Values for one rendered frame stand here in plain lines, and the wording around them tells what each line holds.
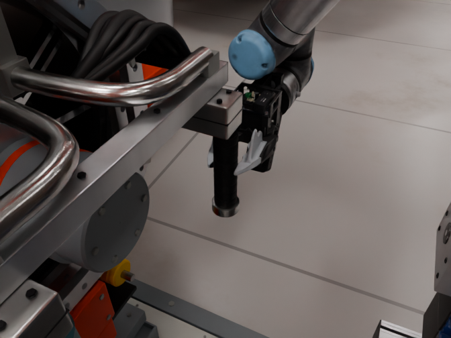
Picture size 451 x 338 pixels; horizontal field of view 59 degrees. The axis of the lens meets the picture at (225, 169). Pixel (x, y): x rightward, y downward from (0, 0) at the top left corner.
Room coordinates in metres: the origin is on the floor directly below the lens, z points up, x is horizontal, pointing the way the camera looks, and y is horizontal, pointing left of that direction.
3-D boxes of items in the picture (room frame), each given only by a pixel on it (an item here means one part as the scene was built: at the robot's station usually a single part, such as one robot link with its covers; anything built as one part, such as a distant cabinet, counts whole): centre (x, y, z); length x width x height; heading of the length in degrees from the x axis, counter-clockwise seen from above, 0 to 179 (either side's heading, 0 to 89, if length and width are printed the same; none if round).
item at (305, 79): (0.73, -0.13, 0.85); 0.11 x 0.08 x 0.09; 155
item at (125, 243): (0.38, 0.22, 0.85); 0.21 x 0.14 x 0.14; 65
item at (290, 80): (0.66, -0.10, 0.85); 0.08 x 0.05 x 0.08; 65
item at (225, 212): (0.46, 0.00, 0.83); 0.04 x 0.04 x 0.16
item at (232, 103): (0.48, 0.03, 0.93); 0.09 x 0.05 x 0.05; 65
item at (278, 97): (0.59, -0.06, 0.86); 0.12 x 0.08 x 0.09; 155
